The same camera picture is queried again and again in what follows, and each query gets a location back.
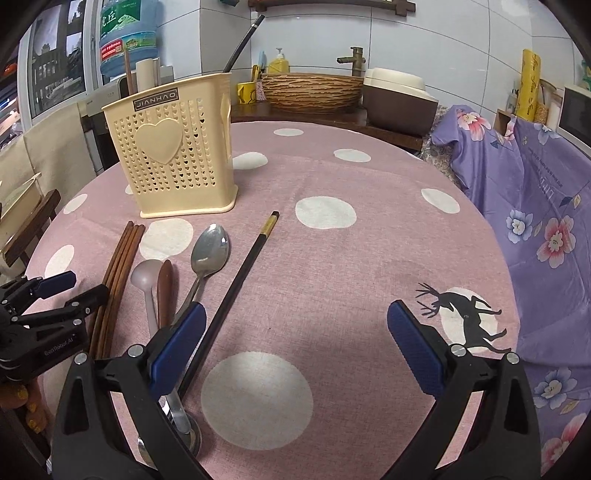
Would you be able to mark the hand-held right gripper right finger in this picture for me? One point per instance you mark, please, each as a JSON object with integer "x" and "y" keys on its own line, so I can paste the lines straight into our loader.
{"x": 415, "y": 350}

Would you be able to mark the blue toothbrush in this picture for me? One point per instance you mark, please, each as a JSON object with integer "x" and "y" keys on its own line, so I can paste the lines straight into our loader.
{"x": 262, "y": 61}

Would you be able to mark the brown patterned cushion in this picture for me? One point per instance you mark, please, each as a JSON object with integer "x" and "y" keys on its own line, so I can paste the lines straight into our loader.
{"x": 18, "y": 401}

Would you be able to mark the beige chair cover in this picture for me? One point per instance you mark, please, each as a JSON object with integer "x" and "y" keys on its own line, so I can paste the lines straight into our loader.
{"x": 51, "y": 147}

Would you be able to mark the brown and cream appliance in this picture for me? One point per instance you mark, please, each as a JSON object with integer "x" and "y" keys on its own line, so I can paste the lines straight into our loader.
{"x": 397, "y": 101}

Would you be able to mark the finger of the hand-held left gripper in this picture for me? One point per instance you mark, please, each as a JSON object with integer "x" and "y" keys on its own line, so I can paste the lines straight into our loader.
{"x": 83, "y": 302}
{"x": 55, "y": 282}

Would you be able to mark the water dispenser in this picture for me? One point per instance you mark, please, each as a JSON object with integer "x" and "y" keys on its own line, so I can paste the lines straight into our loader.
{"x": 94, "y": 129}

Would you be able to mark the pink patterned cup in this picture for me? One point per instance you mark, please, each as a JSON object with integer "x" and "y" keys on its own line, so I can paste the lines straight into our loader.
{"x": 262, "y": 91}

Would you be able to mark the brown wooden chopstick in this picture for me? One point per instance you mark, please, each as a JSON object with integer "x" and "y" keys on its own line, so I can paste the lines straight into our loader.
{"x": 123, "y": 258}
{"x": 117, "y": 249}
{"x": 130, "y": 261}
{"x": 127, "y": 69}

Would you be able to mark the wooden counter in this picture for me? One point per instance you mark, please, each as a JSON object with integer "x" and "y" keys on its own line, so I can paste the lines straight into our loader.
{"x": 323, "y": 119}

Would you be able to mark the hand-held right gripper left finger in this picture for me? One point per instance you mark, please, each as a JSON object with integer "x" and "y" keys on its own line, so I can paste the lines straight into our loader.
{"x": 178, "y": 350}

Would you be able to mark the dark wooden chair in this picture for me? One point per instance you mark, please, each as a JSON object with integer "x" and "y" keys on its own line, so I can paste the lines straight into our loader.
{"x": 34, "y": 224}

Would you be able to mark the brown wooden spoon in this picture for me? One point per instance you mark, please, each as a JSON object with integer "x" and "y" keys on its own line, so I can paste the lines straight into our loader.
{"x": 165, "y": 290}

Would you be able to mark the woven brown basin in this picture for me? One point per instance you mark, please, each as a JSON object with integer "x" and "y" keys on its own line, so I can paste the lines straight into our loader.
{"x": 311, "y": 92}

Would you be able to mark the metal spoon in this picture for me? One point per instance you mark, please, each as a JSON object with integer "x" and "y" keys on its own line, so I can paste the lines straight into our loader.
{"x": 210, "y": 254}

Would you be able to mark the wooden wall shelf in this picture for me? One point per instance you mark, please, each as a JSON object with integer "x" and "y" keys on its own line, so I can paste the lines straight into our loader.
{"x": 323, "y": 3}

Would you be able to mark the grey plastic spoon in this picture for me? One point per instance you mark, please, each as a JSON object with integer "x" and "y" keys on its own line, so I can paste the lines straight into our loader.
{"x": 145, "y": 279}

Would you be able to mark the yellow soap bottle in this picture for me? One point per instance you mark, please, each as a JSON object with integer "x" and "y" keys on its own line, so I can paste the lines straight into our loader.
{"x": 279, "y": 64}

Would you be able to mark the tall yellow box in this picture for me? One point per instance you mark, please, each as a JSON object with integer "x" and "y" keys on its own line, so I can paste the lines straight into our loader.
{"x": 528, "y": 83}

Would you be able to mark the purple floral cloth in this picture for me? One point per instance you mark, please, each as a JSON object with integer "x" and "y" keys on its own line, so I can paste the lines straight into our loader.
{"x": 531, "y": 194}

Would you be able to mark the yellow mug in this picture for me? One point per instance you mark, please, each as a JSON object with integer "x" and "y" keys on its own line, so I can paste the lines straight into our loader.
{"x": 246, "y": 93}

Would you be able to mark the brass faucet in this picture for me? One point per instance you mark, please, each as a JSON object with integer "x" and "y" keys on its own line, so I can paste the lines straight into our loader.
{"x": 356, "y": 60}

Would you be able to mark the beige plastic utensil holder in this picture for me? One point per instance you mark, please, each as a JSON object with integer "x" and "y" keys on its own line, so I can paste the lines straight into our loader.
{"x": 184, "y": 175}

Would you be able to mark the black chopstick with gold band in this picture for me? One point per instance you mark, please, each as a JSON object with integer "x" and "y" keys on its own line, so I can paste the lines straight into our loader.
{"x": 235, "y": 290}

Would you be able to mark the pink polka dot tablecloth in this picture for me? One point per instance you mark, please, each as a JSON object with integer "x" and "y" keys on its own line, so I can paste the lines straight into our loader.
{"x": 323, "y": 258}

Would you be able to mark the blue water bottle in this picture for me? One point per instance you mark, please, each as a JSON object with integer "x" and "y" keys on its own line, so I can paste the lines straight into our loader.
{"x": 131, "y": 32}

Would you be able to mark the window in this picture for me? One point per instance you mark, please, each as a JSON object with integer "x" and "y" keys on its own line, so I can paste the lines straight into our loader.
{"x": 55, "y": 60}

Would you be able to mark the white microwave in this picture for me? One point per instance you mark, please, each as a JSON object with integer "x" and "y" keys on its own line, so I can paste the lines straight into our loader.
{"x": 575, "y": 115}

